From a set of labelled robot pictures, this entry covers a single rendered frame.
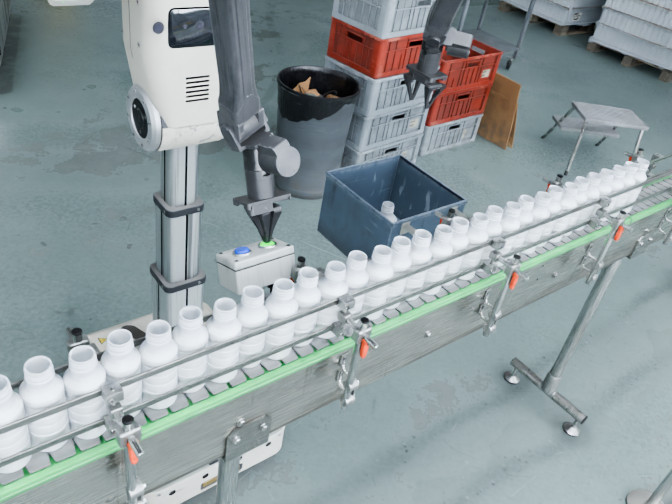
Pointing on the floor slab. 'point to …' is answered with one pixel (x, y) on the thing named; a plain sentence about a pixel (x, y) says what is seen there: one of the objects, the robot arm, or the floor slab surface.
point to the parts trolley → (493, 35)
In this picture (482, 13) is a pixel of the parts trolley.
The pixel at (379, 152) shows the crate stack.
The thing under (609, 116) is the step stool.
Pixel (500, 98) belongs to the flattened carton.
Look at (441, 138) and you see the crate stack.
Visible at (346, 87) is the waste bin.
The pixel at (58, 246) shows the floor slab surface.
